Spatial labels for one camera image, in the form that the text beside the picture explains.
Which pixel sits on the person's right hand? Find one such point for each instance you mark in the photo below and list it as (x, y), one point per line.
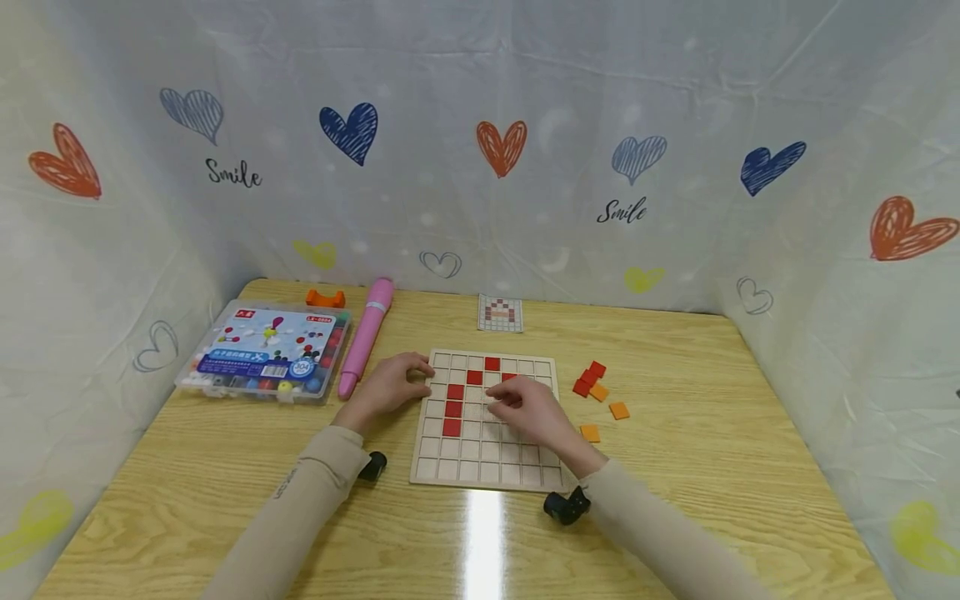
(541, 421)

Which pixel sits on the pink pen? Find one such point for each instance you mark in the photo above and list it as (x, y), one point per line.
(366, 337)

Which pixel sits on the wooden grid board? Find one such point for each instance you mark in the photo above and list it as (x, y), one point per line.
(469, 454)

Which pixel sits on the person's left hand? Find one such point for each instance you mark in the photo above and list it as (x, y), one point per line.
(379, 392)

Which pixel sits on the person's left index finger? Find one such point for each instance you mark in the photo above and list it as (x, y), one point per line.
(417, 361)

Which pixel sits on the person's left forearm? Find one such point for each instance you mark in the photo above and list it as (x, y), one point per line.
(300, 517)

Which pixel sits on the orange square tile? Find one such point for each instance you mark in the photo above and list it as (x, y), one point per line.
(590, 433)
(619, 410)
(599, 392)

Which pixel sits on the person's right forearm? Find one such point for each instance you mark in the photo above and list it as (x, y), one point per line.
(660, 542)

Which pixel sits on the black wrist band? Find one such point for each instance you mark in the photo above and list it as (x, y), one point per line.
(566, 506)
(373, 465)

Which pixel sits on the clear plastic bead box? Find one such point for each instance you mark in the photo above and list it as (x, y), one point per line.
(266, 350)

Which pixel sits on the grid pattern card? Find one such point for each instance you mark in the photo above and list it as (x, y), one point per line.
(499, 313)

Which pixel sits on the orange plastic clip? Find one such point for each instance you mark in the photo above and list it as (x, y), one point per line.
(325, 297)

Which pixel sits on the person's left thumb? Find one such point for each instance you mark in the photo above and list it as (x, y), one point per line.
(417, 392)

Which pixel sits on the person's right thumb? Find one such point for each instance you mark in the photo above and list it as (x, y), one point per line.
(507, 411)

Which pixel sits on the person's right index finger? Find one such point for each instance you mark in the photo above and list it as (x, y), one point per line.
(504, 392)

